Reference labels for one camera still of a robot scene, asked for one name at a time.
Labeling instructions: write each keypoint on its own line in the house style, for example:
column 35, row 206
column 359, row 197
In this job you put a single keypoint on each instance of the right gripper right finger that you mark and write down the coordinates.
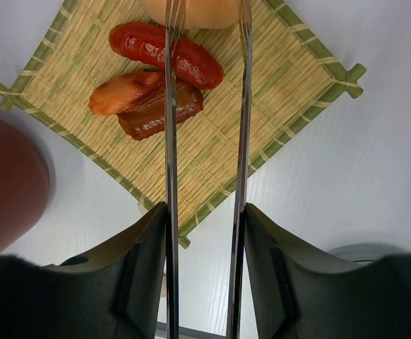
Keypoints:
column 300, row 291

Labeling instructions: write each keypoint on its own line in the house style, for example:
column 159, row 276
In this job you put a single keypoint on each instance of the metal tongs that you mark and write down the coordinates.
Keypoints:
column 175, row 16

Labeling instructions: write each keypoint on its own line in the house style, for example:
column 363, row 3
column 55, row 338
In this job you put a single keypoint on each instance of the red sausage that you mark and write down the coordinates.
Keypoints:
column 145, row 42

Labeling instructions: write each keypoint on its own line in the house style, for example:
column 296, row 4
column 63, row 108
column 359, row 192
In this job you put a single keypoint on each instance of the bamboo woven tray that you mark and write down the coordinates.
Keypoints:
column 294, row 78

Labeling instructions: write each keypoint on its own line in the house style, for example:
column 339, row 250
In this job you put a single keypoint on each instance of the orange shrimp piece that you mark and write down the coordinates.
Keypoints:
column 125, row 92

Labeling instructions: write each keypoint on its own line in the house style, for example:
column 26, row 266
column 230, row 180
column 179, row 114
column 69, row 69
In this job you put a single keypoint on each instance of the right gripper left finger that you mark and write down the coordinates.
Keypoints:
column 110, row 291

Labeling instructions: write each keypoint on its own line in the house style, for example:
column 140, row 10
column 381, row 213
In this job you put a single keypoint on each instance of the brown meat slice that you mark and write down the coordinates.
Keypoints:
column 148, row 118

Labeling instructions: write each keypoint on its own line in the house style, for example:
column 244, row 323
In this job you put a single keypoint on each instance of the salmon slice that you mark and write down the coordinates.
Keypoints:
column 200, row 14

